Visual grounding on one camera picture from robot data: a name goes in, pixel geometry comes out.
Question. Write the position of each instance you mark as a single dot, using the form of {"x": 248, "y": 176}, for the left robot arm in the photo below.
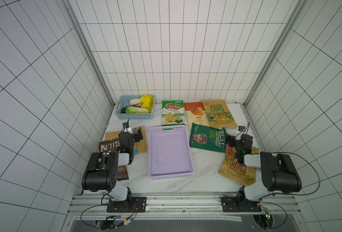
{"x": 102, "y": 169}

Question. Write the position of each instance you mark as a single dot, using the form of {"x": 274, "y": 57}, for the beige red cassava chips bag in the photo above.
{"x": 195, "y": 113}

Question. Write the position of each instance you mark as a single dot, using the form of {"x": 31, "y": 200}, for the green Chuba cassava chips bag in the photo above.
{"x": 173, "y": 113}

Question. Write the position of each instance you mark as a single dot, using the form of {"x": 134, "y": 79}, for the sour cream onion chips bag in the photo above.
{"x": 218, "y": 114}

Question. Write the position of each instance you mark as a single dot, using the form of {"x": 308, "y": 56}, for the blue plastic basket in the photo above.
{"x": 124, "y": 101}

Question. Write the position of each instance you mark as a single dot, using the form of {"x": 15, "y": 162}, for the purple eggplant toy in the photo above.
{"x": 124, "y": 109}

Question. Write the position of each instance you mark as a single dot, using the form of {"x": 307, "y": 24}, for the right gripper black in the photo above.
{"x": 232, "y": 141}

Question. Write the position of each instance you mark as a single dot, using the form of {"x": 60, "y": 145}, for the aluminium rail frame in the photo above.
{"x": 181, "y": 212}

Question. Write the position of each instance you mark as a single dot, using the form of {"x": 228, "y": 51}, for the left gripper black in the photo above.
{"x": 135, "y": 136}

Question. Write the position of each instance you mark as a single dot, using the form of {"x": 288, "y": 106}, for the purple plastic basket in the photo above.
{"x": 169, "y": 152}

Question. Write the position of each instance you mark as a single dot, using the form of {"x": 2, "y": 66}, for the brown Kettle sea salt bag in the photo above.
{"x": 113, "y": 145}

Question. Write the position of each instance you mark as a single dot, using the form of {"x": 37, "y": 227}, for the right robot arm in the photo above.
{"x": 278, "y": 174}

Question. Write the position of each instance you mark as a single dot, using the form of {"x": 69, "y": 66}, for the blue salt chips bag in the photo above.
{"x": 139, "y": 147}

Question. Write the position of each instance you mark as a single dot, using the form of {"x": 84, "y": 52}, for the balsamico tomato chips bag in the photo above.
{"x": 236, "y": 172}

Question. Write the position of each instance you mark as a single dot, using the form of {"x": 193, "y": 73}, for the yellow lettuce toy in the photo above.
{"x": 147, "y": 102}

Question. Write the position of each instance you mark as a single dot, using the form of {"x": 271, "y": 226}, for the green Real chips bag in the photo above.
{"x": 208, "y": 138}

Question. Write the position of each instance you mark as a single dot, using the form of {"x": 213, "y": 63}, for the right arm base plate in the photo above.
{"x": 234, "y": 205}

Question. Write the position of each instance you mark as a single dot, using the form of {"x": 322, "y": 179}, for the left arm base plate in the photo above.
{"x": 132, "y": 204}

